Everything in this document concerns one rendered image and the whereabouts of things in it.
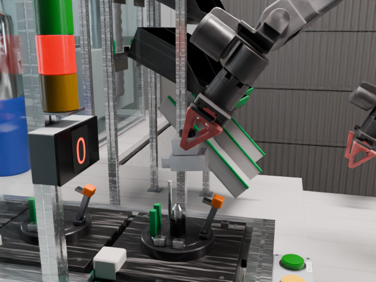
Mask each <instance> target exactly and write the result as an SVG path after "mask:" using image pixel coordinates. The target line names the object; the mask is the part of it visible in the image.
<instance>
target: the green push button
mask: <svg viewBox="0 0 376 282"><path fill-rule="evenodd" d="M281 264H282V265H283V266H284V267H285V268H287V269H291V270H300V269H302V268H304V259H303V258H302V257H301V256H299V255H296V254H291V253H290V254H286V255H284V256H283V257H282V258H281Z"/></svg>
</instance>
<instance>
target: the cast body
mask: <svg viewBox="0 0 376 282"><path fill-rule="evenodd" d="M182 132H183V129H181V130H180V131H179V133H176V134H175V136H174V137H173V138H172V139H171V144H172V153H171V154H170V156H169V157H162V158H161V162H162V168H170V169H171V171H206V168H207V166H208V164H209V153H208V149H207V148H201V143H200V144H198V145H196V146H194V147H192V148H191V149H189V150H187V151H185V150H184V149H182V148H181V147H180V142H181V137H182ZM199 136H200V133H196V130H195V129H192V128H190V130H189V134H188V137H187V142H191V141H192V140H194V139H196V138H198V137H199Z"/></svg>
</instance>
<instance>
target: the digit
mask: <svg viewBox="0 0 376 282"><path fill-rule="evenodd" d="M71 136H72V151H73V166H74V174H75V173H77V172H78V171H80V170H81V169H83V168H84V167H86V166H87V165H89V163H90V160H89V150H88V132H87V124H86V125H84V126H82V127H80V128H78V129H76V130H74V131H72V132H71Z"/></svg>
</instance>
